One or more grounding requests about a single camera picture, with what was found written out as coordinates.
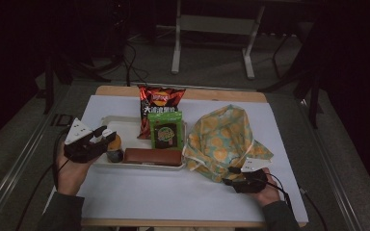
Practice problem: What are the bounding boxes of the red black chips bag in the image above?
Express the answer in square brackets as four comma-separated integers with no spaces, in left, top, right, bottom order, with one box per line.
[137,84,187,141]

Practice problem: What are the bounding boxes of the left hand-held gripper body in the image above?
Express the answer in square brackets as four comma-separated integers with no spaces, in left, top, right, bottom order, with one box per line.
[63,117,108,165]

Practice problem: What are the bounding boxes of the person's left hand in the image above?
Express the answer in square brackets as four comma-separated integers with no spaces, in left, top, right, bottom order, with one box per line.
[55,142,100,197]

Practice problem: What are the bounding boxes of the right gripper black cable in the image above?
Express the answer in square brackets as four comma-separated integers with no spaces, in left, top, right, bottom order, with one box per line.
[265,172,294,210]

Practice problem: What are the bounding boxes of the white metal stand frame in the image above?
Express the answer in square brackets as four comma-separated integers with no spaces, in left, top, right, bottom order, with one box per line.
[171,0,266,81]

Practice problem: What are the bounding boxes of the person's right hand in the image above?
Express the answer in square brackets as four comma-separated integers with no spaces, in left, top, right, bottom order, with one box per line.
[253,166,282,207]

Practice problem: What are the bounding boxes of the green snack box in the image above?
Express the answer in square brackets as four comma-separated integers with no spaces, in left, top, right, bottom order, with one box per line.
[146,110,185,151]

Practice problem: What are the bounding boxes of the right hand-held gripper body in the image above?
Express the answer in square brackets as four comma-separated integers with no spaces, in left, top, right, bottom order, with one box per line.
[233,156,271,193]

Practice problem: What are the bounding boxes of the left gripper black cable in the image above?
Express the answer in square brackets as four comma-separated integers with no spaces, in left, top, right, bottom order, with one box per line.
[51,127,71,192]

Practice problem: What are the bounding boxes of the black floor cables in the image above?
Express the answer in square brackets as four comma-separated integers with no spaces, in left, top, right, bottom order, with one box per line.
[120,41,150,88]

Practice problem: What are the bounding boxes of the metal floor rail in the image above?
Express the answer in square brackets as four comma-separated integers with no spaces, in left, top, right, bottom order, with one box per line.
[0,86,73,231]
[297,95,365,231]

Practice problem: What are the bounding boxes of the brown snack packet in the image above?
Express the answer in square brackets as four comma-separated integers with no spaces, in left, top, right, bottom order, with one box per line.
[122,147,184,167]

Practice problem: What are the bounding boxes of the black floor cable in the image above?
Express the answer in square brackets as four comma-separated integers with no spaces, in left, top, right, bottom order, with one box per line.
[14,163,56,231]
[298,187,330,231]

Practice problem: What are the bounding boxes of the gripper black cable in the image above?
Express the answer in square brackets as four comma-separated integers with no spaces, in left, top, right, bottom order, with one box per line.
[265,172,294,210]
[51,127,71,192]

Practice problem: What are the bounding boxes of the orange print drawstring bag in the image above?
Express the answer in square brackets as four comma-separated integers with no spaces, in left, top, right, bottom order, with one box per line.
[182,104,275,184]

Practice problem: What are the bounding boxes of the black metal stand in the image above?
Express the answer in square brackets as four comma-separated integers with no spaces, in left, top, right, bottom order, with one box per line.
[258,18,325,130]
[42,47,112,116]

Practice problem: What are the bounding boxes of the white plastic tray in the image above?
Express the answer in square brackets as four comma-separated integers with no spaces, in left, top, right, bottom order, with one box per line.
[91,115,188,171]

